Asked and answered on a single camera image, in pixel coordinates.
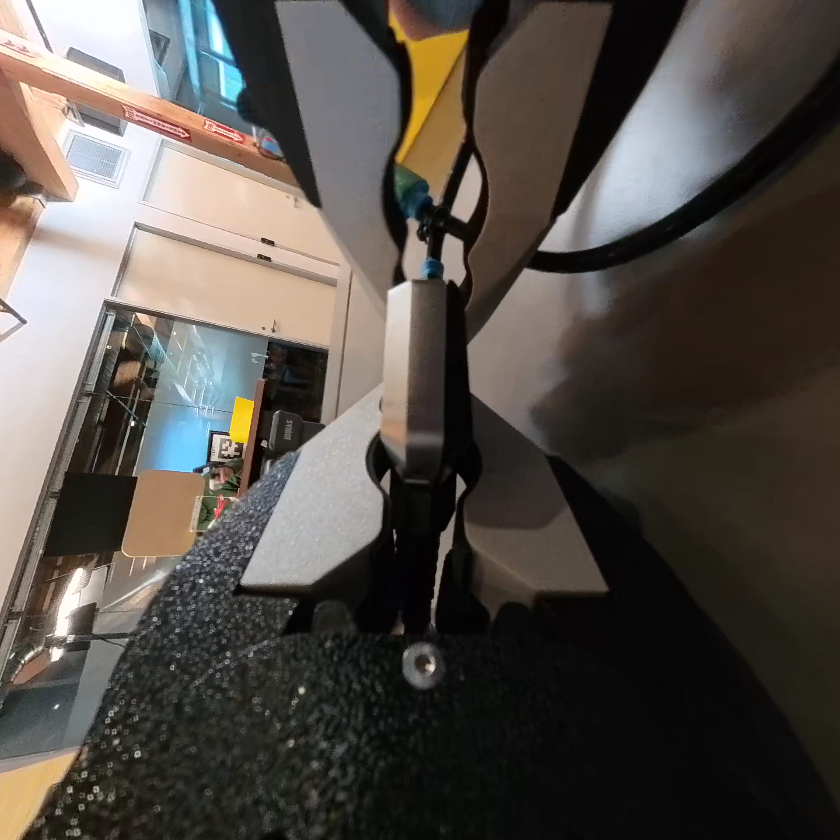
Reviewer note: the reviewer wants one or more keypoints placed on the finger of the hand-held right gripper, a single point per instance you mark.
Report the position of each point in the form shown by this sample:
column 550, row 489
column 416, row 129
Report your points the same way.
column 348, row 98
column 538, row 98

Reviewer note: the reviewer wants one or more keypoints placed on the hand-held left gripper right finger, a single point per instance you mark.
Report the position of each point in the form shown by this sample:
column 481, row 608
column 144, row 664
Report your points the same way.
column 531, row 525

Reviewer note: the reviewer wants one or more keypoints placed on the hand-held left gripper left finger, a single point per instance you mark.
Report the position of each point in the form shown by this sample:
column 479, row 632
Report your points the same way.
column 315, row 512

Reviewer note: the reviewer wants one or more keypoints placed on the large yellow plastic bin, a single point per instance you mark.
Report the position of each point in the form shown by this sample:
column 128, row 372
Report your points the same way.
column 426, row 98

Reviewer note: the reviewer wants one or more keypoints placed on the silver multiport adapter hub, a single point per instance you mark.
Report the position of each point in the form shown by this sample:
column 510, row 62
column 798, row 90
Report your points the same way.
column 420, row 367

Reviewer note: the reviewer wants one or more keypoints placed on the red arrow sign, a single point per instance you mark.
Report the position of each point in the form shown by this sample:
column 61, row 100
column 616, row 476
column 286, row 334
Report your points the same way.
column 157, row 124
column 223, row 131

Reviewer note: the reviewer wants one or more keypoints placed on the black hard case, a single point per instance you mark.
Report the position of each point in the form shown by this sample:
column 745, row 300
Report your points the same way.
column 285, row 430

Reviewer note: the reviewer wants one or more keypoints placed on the white door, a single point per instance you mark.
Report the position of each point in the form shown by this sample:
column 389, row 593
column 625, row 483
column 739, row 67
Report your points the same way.
column 229, row 289
column 229, row 190

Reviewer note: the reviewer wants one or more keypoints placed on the framed printed tag sign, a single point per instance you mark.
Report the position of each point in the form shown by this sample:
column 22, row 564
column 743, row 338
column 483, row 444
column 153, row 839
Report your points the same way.
column 226, row 447

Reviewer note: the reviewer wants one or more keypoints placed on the clear acrylic stand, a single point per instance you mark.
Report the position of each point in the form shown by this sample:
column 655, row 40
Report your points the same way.
column 197, row 515

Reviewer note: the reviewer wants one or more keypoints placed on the tan rounded board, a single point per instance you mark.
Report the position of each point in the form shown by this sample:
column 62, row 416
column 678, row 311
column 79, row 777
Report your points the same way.
column 161, row 512

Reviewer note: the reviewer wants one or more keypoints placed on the black rectangular panel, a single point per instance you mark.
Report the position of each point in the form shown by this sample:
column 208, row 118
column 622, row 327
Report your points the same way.
column 88, row 515

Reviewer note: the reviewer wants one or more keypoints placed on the white wall vent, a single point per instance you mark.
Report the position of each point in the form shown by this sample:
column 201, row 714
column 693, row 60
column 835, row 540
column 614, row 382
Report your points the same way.
column 95, row 157

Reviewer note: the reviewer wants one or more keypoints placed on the wooden post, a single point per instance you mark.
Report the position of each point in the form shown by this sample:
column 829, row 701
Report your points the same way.
column 79, row 85

